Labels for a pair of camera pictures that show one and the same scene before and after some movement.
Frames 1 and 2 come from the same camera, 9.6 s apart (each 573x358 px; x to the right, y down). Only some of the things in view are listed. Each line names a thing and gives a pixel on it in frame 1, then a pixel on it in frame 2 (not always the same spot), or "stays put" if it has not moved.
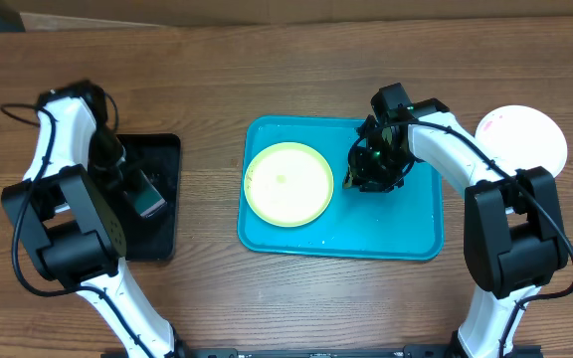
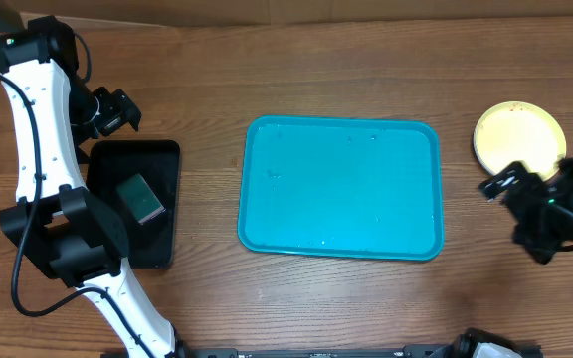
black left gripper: (119, 179) -> (121, 109)
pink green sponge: (146, 200) stays put
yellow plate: (288, 184) -> (518, 131)
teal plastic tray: (292, 206) stays put
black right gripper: (366, 177) -> (525, 190)
